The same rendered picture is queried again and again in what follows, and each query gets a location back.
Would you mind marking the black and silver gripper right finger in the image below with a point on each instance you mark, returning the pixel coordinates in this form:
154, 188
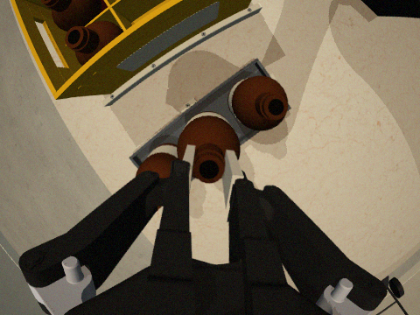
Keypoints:
309, 256

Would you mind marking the yellow bottle crate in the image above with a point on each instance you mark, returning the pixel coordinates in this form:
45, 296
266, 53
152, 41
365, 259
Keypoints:
160, 30

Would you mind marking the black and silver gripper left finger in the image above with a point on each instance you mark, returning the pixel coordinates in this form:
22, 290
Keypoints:
67, 270

